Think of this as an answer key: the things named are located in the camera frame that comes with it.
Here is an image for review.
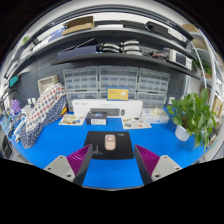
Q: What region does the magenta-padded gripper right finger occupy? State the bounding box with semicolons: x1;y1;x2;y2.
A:
133;144;184;186

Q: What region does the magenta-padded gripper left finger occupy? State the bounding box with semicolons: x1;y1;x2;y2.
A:
44;143;95;187

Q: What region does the black mouse pad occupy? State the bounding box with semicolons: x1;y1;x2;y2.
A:
83;130;135;160

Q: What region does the navy white-dotted cloth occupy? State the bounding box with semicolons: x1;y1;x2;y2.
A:
19;96;68;149

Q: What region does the small white sticker sheet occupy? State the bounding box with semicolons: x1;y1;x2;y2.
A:
58;113;86;127

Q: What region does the white and blue carton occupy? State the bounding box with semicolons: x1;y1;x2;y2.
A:
142;108;170;125

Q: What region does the large white sticker sheet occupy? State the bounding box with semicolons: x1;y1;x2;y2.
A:
121;117;153;130

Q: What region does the crumpled cream tissue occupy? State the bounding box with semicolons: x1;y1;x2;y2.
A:
151;107;166;117

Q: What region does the green plant in white pot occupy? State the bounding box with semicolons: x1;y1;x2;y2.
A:
165;88;218;149

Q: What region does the small black product box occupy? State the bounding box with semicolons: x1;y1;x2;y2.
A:
85;110;108;126

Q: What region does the white red-blue patterned cloth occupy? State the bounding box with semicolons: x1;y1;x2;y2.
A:
25;83;66;133

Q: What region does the long white keyboard box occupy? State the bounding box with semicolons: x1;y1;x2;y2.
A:
71;98;144;119

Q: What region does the small purple object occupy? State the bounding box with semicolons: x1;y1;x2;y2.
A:
9;98;22;114

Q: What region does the yellow card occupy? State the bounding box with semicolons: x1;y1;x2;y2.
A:
106;87;130;102

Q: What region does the light wooden frame box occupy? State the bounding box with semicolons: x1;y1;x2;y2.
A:
37;74;59;96

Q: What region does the grey wall shelf unit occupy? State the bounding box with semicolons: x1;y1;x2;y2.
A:
3;13;201;81

